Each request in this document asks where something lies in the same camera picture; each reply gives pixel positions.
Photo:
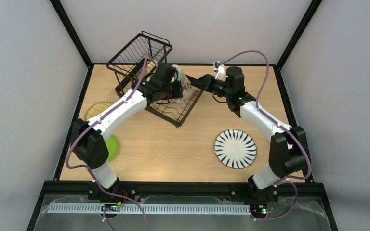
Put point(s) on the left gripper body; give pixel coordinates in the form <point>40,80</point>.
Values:
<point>178,90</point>

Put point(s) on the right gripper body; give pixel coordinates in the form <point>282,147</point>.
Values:
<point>207,83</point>

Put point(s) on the beige patterned mug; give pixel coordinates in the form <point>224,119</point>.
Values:
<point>187,88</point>

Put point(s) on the yellow cup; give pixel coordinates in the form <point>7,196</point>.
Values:
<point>149,70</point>

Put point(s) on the black wire dish rack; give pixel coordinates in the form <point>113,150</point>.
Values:
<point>127,65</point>

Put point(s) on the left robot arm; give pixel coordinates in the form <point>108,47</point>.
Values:
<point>88,138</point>

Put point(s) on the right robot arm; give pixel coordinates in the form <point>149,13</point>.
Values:
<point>288,150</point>

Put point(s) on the blue striped white plate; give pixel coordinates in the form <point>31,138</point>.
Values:
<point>235,149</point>

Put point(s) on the woven bamboo coaster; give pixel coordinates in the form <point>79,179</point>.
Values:
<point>96,109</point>

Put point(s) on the green plate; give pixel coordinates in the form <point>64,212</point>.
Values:
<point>113,147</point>

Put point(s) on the black frame front rail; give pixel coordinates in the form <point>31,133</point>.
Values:
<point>237,192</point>

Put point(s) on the white slotted cable duct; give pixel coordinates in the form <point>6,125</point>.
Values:
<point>152,209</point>

